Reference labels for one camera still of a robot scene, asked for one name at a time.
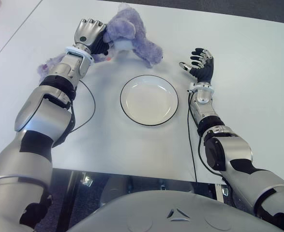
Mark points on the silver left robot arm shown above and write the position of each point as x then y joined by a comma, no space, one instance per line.
42,116

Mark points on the white plate with black rim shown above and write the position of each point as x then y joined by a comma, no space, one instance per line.
149,100

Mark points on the grey robot leg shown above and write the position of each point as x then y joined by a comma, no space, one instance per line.
117,188

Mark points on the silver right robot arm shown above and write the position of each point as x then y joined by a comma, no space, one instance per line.
236,149

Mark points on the grey robot torso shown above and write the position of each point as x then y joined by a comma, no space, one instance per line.
175,217

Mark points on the black table leg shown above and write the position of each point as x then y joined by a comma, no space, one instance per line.
69,200

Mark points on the metal table bracket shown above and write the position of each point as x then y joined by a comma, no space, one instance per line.
87,178
222,192

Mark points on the purple plush bunny doll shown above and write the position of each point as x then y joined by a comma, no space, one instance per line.
137,41

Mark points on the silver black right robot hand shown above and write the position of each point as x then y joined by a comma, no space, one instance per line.
205,71

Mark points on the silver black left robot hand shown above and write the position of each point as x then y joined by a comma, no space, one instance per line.
87,32

